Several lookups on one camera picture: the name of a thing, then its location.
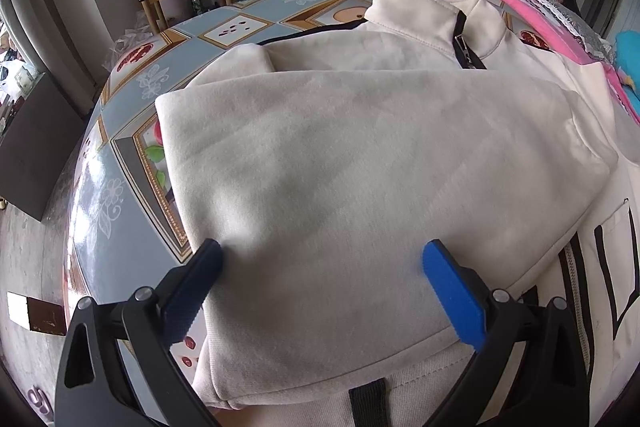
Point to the grey cabinet with clutter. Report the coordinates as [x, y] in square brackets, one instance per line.
[15, 77]

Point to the cream zip jacket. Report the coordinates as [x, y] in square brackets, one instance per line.
[350, 147]

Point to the grey curtain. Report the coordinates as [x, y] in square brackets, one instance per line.
[65, 7]

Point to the brown and white box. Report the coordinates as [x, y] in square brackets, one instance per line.
[45, 314]

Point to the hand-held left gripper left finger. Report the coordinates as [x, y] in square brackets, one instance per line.
[192, 292]

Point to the blue pillow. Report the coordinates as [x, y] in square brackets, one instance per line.
[630, 52]

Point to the fruit print tablecloth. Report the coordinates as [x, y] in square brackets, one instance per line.
[225, 14]

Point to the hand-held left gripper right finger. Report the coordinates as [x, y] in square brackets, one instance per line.
[452, 292]

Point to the clear plastic bag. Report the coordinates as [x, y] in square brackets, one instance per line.
[125, 44]

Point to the dark grey cabinet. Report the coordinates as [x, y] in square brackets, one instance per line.
[35, 147]

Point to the green can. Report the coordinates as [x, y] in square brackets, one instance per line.
[196, 4]

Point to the pink floral quilt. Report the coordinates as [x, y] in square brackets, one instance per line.
[550, 29]

